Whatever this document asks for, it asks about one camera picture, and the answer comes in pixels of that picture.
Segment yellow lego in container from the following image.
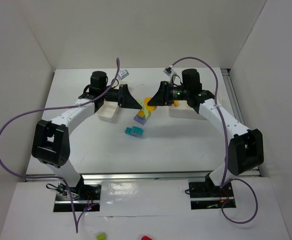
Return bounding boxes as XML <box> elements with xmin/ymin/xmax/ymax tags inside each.
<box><xmin>173</xmin><ymin>100</ymin><xmax>179</xmax><ymax>108</ymax></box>

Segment teal lego brick stack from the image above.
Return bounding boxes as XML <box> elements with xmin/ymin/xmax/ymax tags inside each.
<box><xmin>124</xmin><ymin>126</ymin><xmax>144</xmax><ymax>138</ymax></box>

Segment yellow curved lego brick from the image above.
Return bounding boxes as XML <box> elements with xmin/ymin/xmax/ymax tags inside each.
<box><xmin>143</xmin><ymin>96</ymin><xmax>157</xmax><ymax>112</ymax></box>

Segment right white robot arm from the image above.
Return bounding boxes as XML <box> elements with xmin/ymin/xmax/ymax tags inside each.
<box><xmin>147</xmin><ymin>68</ymin><xmax>264</xmax><ymax>190</ymax></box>

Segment small white container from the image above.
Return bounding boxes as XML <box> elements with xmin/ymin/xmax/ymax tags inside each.
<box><xmin>96</xmin><ymin>101</ymin><xmax>119</xmax><ymax>122</ymax></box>

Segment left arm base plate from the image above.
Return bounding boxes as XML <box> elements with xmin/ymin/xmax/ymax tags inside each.
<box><xmin>46</xmin><ymin>183</ymin><xmax>102</xmax><ymax>213</ymax></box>

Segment aluminium rail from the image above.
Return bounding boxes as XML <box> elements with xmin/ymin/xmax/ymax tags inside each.
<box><xmin>24</xmin><ymin>170</ymin><xmax>259</xmax><ymax>183</ymax></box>
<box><xmin>220</xmin><ymin>68</ymin><xmax>259</xmax><ymax>176</ymax></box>

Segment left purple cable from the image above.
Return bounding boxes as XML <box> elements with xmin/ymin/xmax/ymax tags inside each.
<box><xmin>0</xmin><ymin>58</ymin><xmax>121</xmax><ymax>233</ymax></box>

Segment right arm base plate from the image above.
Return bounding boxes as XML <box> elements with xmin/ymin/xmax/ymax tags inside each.
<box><xmin>184</xmin><ymin>182</ymin><xmax>236</xmax><ymax>210</ymax></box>

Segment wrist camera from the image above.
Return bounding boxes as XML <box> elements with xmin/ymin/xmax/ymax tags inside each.
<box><xmin>163</xmin><ymin>67</ymin><xmax>174</xmax><ymax>77</ymax></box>
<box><xmin>117</xmin><ymin>69</ymin><xmax>129</xmax><ymax>81</ymax></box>

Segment green lego foreground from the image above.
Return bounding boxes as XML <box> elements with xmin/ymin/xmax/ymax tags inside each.
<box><xmin>96</xmin><ymin>232</ymin><xmax>107</xmax><ymax>240</ymax></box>

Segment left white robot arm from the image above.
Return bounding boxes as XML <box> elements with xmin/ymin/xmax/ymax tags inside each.
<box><xmin>31</xmin><ymin>71</ymin><xmax>142</xmax><ymax>195</ymax></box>

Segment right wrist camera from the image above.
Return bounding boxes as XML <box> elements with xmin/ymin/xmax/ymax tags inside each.
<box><xmin>163</xmin><ymin>67</ymin><xmax>174</xmax><ymax>77</ymax></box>

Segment light green lego brick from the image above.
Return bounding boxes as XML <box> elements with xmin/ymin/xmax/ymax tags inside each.
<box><xmin>136</xmin><ymin>99</ymin><xmax>151</xmax><ymax>119</ymax></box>

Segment aluminium rail right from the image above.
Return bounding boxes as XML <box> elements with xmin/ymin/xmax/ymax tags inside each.
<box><xmin>220</xmin><ymin>68</ymin><xmax>259</xmax><ymax>176</ymax></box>

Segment red object foreground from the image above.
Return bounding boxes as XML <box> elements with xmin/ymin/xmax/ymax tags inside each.
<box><xmin>140</xmin><ymin>235</ymin><xmax>155</xmax><ymax>240</ymax></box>

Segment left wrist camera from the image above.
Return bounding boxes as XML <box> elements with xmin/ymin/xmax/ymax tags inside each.
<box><xmin>117</xmin><ymin>69</ymin><xmax>129</xmax><ymax>81</ymax></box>

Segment aluminium rail front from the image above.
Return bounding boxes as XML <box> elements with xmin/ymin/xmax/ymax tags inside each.
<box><xmin>24</xmin><ymin>170</ymin><xmax>259</xmax><ymax>183</ymax></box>

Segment large white divided container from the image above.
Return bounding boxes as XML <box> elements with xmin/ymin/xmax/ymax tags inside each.
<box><xmin>168</xmin><ymin>90</ymin><xmax>215</xmax><ymax>120</ymax></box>

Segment purple lego plate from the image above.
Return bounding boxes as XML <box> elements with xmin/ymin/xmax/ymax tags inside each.
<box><xmin>133</xmin><ymin>115</ymin><xmax>147</xmax><ymax>125</ymax></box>

